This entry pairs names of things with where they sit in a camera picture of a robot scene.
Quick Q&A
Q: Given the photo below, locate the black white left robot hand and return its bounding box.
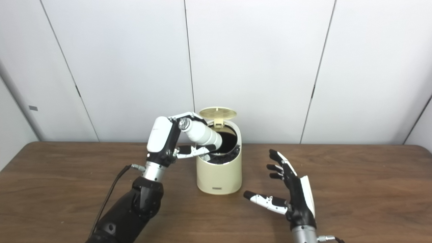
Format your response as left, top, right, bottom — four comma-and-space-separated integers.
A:
146, 112, 216, 167

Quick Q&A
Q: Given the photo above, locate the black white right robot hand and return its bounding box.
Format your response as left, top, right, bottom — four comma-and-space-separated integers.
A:
243, 149, 317, 231

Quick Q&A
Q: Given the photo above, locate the small white plastic bottle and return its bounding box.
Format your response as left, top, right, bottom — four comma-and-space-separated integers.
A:
179, 118, 222, 151

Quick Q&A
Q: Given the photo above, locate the cream round bin lid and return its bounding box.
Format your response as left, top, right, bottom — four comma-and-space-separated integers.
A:
199, 107, 237, 128

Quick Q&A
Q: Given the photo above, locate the black bin liner bag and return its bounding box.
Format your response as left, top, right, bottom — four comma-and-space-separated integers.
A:
206, 130, 241, 165

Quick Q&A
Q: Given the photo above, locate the cream-colored bin body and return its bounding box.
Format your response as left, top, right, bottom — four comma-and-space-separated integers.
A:
196, 120, 242, 195

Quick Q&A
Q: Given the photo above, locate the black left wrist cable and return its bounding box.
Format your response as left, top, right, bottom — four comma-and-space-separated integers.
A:
88, 164, 146, 240

